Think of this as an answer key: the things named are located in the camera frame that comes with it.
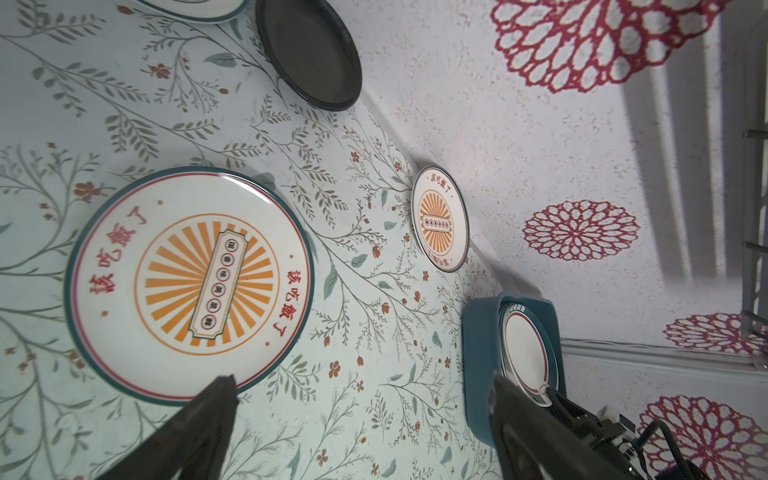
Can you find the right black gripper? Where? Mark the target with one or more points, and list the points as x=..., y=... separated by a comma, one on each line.
x=608, y=434

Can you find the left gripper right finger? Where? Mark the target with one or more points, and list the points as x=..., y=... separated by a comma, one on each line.
x=531, y=444

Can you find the grey wall shelf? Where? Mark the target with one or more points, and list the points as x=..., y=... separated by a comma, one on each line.
x=754, y=133

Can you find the white plate brown flower outline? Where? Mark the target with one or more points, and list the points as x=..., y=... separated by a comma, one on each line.
x=198, y=11

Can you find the small orange sunburst plate back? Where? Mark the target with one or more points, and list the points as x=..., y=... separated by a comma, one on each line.
x=440, y=218

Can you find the small black plate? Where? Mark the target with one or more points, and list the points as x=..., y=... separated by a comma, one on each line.
x=312, y=50

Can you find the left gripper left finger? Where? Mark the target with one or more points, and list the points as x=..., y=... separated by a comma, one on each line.
x=192, y=444

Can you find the teal plastic bin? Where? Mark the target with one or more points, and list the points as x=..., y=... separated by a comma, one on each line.
x=482, y=353

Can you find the white plate green red rim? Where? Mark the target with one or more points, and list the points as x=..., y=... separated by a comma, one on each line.
x=529, y=357

